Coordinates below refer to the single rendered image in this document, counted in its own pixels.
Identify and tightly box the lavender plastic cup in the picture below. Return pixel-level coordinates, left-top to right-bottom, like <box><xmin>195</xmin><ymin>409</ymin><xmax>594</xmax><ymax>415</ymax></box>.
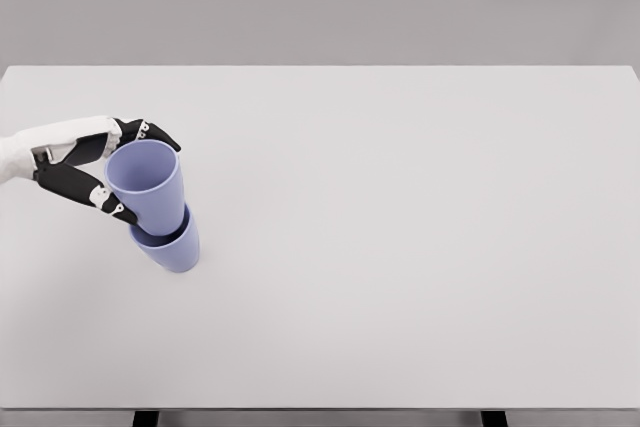
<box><xmin>104</xmin><ymin>141</ymin><xmax>187</xmax><ymax>238</ymax></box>
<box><xmin>128</xmin><ymin>204</ymin><xmax>201</xmax><ymax>275</ymax></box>

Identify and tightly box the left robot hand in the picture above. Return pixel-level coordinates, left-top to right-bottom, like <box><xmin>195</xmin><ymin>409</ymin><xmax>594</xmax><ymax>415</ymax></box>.
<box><xmin>19</xmin><ymin>115</ymin><xmax>183</xmax><ymax>226</ymax></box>

